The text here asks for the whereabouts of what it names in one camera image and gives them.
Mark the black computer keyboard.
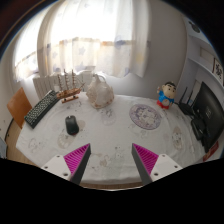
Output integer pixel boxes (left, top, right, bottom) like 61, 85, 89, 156
24, 90, 59, 128

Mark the wooden chair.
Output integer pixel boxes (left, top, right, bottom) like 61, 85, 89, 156
4, 87, 34, 143

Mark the white sheer curtain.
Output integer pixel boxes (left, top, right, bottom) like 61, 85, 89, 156
12, 0, 151, 81

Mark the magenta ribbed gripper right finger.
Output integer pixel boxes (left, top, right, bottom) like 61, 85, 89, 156
132, 144, 182, 185

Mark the white wall shelf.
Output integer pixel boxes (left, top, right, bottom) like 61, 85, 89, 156
175, 16, 224, 103

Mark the wooden model sailing ship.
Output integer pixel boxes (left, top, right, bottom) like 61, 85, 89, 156
56, 71, 84, 103

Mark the black computer monitor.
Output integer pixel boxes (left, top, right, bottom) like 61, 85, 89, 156
191, 83, 224, 152

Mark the cartoon boy figurine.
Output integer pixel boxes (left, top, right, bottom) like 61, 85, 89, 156
157, 81, 176, 109

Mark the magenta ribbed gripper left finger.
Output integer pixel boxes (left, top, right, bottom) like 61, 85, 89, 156
42, 144, 91, 185

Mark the black computer mouse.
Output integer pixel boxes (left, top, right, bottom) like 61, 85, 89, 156
65, 115, 79, 135

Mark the white patterned tablecloth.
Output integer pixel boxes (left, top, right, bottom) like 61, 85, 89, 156
16, 93, 205, 184

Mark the black wifi router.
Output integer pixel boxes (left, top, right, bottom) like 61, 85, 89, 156
178, 95, 194, 115

